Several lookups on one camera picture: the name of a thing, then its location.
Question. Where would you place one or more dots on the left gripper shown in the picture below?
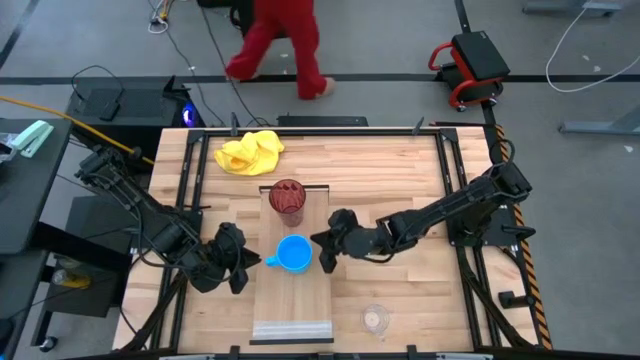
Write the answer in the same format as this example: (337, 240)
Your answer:
(215, 272)

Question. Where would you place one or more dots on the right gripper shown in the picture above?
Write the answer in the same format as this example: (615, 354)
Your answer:
(357, 244)

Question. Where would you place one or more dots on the blue plastic mug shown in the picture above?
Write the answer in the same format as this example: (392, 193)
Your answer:
(294, 254)

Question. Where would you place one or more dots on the red translucent tall cup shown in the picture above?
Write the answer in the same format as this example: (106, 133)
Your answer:
(287, 200)

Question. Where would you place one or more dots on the clear plastic measuring cup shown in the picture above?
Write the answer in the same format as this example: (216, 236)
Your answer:
(375, 319)

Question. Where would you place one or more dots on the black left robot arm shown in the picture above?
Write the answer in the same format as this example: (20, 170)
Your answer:
(150, 215)

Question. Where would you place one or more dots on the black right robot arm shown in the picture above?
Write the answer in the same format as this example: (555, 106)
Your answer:
(450, 205)

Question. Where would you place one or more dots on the yellow cloth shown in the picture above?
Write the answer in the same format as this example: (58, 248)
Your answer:
(250, 152)

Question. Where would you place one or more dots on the black power strip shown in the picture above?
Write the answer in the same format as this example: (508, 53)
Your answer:
(322, 121)

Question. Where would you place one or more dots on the black utility cart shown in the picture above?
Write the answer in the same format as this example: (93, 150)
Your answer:
(95, 215)

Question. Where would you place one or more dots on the black computer tower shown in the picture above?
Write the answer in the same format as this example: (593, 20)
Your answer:
(140, 105)

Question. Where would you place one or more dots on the person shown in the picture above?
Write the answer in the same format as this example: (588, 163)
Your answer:
(310, 50)

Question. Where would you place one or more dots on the yellow black hazard tape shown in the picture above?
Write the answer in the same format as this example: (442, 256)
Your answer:
(536, 300)

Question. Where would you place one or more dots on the black side desk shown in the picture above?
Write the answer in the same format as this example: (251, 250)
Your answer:
(30, 200)

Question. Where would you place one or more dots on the red black rolling stool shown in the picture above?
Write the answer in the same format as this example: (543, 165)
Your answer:
(475, 55)

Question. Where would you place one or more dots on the mint green stapler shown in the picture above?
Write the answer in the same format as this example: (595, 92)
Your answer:
(32, 137)

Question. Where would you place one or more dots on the grey metal desk foot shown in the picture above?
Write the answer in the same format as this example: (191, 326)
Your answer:
(600, 126)
(570, 7)

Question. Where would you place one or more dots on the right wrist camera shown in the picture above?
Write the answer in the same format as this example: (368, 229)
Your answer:
(342, 220)

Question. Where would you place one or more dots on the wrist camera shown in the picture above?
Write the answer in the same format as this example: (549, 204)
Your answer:
(229, 236)
(342, 220)

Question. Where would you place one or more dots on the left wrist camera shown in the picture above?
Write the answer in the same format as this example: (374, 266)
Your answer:
(229, 236)

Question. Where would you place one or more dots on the black aluminium table frame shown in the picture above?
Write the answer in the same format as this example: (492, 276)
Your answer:
(350, 133)

